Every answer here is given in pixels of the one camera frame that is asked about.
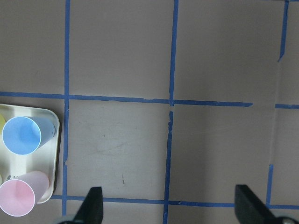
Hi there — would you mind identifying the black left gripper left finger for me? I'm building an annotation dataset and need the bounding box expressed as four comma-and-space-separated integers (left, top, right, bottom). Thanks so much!
72, 187, 104, 224

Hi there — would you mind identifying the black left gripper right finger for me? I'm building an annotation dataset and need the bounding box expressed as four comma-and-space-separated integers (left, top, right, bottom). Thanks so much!
235, 184, 277, 224

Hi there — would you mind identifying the pink plastic cup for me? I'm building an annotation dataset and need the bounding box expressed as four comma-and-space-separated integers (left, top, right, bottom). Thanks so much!
0, 171, 50, 217

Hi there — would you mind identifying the blue plastic cup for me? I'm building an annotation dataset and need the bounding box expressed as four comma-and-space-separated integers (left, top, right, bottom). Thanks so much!
2, 116, 55, 155

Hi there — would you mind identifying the yellow plastic cup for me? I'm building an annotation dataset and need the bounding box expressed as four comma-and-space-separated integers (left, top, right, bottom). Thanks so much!
0, 114, 6, 133

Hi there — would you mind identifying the white plastic tray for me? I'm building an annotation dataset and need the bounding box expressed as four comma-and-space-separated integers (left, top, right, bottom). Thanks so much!
0, 104, 60, 203

